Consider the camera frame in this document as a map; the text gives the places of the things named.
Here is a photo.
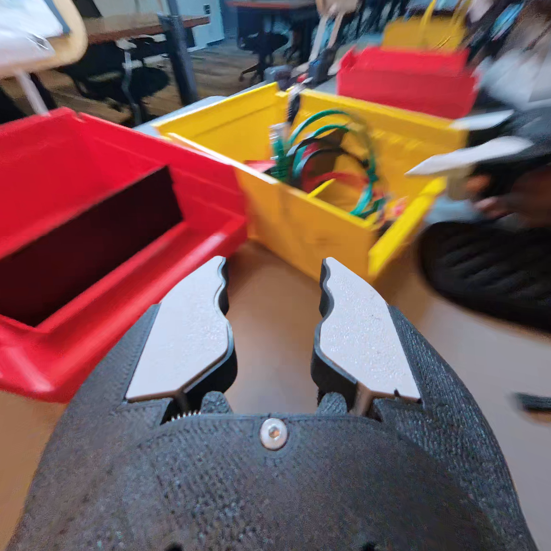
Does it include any green ethernet cable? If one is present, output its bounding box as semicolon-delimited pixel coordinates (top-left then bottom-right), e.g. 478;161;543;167
269;110;388;218

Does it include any red plastic bin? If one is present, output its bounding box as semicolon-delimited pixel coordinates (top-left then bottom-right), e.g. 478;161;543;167
0;107;249;404
337;46;479;120

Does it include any person's right forearm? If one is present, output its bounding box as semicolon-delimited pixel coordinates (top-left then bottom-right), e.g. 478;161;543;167
417;220;551;333

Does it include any black ethernet cable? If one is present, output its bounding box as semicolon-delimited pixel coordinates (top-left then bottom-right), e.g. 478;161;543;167
284;86;375;186

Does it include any black bin divider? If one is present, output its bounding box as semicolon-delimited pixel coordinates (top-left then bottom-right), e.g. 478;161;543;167
297;131;349;192
0;166;184;326

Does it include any printed instruction sheet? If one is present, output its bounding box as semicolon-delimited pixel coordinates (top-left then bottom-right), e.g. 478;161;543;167
0;0;69;59

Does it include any person's right hand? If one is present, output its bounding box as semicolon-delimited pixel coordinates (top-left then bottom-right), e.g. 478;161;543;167
467;170;551;226

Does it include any red ethernet cable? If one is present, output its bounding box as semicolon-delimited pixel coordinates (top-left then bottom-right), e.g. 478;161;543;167
245;146;371;194

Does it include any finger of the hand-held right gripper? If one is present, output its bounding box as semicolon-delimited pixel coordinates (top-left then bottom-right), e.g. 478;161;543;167
449;110;516;131
405;137;534;199

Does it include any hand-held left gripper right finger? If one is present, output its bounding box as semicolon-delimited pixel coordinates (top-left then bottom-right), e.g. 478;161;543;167
311;257;422;419

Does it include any yellow plastic bin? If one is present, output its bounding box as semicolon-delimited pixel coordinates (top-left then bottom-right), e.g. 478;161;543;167
153;82;471;286
382;15;469;52

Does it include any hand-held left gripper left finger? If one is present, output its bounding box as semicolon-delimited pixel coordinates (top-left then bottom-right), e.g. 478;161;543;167
125;256;238;424

